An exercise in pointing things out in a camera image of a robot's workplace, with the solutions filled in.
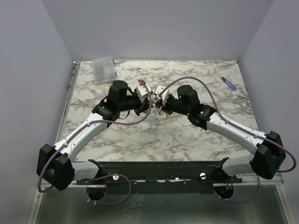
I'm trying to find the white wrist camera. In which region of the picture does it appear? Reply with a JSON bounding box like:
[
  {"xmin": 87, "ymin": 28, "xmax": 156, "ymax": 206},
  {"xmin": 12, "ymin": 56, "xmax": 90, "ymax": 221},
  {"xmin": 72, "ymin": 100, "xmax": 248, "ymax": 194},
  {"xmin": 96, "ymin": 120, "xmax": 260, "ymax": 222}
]
[
  {"xmin": 136, "ymin": 84, "xmax": 153, "ymax": 102},
  {"xmin": 154, "ymin": 85, "xmax": 170, "ymax": 106}
]

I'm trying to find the clear plastic parts box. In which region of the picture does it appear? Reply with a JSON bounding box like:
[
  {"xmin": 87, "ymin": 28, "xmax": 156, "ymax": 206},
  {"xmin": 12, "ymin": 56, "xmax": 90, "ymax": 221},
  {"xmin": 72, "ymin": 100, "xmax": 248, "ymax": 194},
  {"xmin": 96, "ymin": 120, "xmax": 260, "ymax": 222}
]
[{"xmin": 93, "ymin": 56, "xmax": 117, "ymax": 84}]

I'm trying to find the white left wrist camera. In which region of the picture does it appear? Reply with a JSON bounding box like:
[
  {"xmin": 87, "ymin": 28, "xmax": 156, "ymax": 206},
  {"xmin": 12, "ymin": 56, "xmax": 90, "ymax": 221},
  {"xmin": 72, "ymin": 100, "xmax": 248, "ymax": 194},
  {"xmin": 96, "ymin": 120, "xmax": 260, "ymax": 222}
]
[{"xmin": 136, "ymin": 84, "xmax": 153, "ymax": 102}]

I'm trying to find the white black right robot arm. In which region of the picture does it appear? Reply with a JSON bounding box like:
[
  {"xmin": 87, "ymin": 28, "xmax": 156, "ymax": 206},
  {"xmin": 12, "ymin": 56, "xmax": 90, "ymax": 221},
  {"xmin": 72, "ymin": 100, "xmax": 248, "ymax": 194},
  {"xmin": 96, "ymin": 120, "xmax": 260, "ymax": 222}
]
[{"xmin": 159, "ymin": 85, "xmax": 286, "ymax": 182}]

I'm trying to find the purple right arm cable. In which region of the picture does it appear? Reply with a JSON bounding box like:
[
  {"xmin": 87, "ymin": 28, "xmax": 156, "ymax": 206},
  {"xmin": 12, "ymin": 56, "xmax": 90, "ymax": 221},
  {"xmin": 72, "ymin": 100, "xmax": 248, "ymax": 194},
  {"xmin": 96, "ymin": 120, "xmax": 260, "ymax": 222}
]
[{"xmin": 158, "ymin": 76, "xmax": 297, "ymax": 204}]

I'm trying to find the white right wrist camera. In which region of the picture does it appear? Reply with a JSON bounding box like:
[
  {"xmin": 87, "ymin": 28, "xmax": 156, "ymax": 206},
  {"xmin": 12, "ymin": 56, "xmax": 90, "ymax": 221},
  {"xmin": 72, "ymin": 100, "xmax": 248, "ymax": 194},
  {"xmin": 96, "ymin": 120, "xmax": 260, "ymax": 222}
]
[{"xmin": 154, "ymin": 85, "xmax": 170, "ymax": 106}]

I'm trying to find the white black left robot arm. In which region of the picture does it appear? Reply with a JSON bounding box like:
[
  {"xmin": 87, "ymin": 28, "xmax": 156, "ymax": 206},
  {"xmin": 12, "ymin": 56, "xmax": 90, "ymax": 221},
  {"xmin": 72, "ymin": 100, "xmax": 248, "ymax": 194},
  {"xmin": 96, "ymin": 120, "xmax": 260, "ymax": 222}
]
[{"xmin": 36, "ymin": 80, "xmax": 153, "ymax": 193}]

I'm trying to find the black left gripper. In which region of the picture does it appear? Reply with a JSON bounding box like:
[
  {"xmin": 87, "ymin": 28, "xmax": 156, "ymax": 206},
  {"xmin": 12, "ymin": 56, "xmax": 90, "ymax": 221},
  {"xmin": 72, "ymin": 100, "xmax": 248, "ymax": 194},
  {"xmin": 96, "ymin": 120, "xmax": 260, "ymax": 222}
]
[{"xmin": 118, "ymin": 91, "xmax": 152, "ymax": 115}]

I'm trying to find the red blue screwdriver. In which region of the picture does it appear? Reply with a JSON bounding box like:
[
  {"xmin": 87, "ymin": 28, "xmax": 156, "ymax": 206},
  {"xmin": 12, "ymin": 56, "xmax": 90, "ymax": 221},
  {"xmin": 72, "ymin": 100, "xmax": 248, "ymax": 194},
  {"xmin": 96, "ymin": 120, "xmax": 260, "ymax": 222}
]
[{"xmin": 216, "ymin": 71, "xmax": 237, "ymax": 91}]

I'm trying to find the aluminium extrusion frame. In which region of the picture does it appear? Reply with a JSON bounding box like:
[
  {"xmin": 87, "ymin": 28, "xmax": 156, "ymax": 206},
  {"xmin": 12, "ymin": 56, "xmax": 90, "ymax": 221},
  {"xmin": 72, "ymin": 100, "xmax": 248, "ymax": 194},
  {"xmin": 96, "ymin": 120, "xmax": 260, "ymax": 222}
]
[{"xmin": 26, "ymin": 62, "xmax": 80, "ymax": 224}]

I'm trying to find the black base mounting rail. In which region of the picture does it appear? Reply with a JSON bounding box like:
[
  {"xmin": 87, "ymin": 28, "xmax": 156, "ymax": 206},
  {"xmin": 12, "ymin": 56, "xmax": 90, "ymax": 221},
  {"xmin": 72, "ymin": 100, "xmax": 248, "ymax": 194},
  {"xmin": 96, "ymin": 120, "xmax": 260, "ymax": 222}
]
[{"xmin": 77, "ymin": 157, "xmax": 243, "ymax": 196}]

